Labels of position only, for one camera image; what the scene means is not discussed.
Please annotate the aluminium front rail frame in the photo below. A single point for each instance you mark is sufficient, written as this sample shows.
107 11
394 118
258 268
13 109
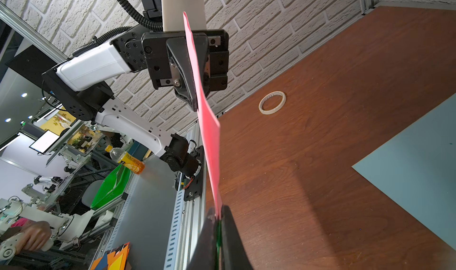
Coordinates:
163 215

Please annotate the pink paper sheet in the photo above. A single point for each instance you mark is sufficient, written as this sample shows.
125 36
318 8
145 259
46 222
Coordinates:
208 123

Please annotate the orange drink bottle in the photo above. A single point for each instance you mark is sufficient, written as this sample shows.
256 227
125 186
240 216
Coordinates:
122 157

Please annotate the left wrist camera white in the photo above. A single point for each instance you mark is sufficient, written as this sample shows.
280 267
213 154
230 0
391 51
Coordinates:
172 14

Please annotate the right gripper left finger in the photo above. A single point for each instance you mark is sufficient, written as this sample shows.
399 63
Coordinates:
205 254

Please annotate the light blue paper sheet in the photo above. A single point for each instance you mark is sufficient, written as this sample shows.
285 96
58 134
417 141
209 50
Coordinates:
417 170

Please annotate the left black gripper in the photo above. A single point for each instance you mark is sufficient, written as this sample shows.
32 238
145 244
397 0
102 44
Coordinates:
169 64

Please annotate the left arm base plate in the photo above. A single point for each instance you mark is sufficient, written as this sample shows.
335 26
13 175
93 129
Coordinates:
192 186

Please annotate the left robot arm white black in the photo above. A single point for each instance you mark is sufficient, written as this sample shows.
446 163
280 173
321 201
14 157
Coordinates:
80 84

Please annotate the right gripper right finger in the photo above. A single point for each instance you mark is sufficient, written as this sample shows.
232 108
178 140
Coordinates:
232 252

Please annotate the stack of coloured paper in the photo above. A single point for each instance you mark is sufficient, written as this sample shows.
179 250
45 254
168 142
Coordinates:
114 259

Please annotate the green plastic bin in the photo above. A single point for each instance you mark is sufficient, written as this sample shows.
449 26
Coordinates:
113 186

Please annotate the clear tape roll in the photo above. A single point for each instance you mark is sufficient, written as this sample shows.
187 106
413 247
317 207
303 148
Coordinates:
272 102

